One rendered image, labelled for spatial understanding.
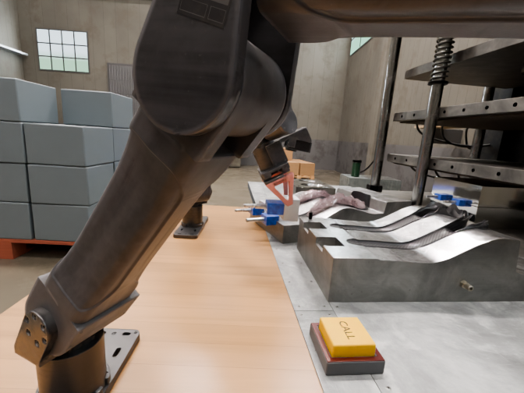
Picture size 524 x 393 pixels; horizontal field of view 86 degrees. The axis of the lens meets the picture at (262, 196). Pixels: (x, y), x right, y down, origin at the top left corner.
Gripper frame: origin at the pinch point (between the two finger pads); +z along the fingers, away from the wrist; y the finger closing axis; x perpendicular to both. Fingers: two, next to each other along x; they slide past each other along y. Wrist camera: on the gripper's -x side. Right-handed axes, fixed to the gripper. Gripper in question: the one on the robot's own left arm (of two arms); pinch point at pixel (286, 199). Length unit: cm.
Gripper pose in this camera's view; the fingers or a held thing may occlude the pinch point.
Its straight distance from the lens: 69.4
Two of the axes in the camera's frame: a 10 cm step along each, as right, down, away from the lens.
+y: -1.2, -2.2, 9.7
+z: 4.1, 8.8, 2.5
